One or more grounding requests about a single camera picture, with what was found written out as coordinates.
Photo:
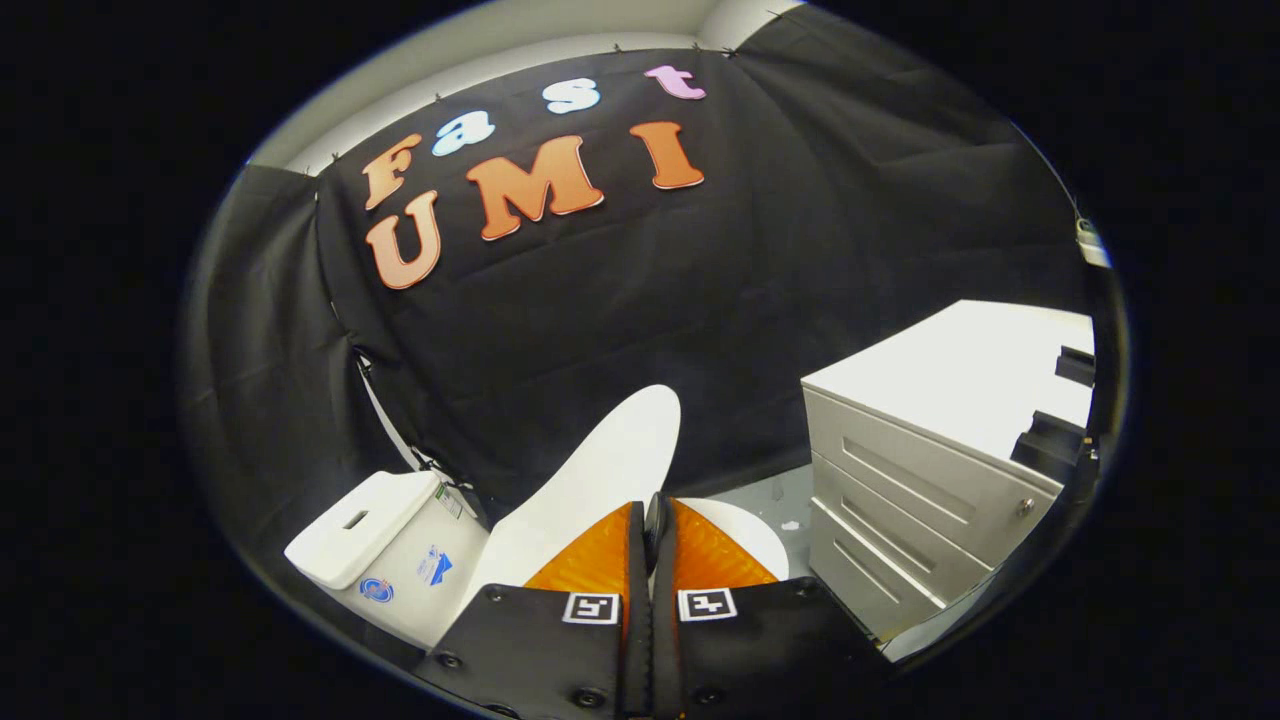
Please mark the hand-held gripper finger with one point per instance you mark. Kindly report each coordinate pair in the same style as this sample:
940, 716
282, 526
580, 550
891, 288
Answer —
638, 600
662, 620

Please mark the white toilet lid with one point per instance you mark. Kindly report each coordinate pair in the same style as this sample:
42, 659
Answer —
600, 470

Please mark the white toilet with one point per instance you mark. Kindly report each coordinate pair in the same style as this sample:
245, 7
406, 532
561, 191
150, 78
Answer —
370, 530

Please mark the black backdrop cloth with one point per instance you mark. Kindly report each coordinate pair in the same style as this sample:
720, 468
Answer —
650, 300

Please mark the white drawer cabinet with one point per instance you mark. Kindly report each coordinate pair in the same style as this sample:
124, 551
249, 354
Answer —
940, 380

